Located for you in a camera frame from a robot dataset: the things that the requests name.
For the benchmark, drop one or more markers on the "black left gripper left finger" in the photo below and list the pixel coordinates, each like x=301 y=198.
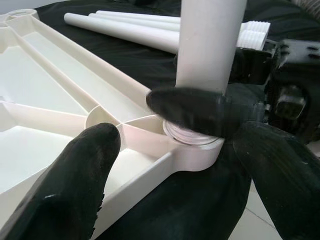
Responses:
x=70 y=195

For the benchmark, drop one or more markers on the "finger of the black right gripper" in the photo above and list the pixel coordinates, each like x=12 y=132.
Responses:
x=190 y=110
x=252 y=67

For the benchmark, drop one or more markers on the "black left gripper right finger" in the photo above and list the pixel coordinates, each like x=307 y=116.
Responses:
x=287 y=187

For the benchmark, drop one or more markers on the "white plastic table top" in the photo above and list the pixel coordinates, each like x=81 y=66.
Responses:
x=37 y=75

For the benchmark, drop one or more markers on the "black cloth table cover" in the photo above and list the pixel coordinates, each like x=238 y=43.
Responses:
x=200 y=200

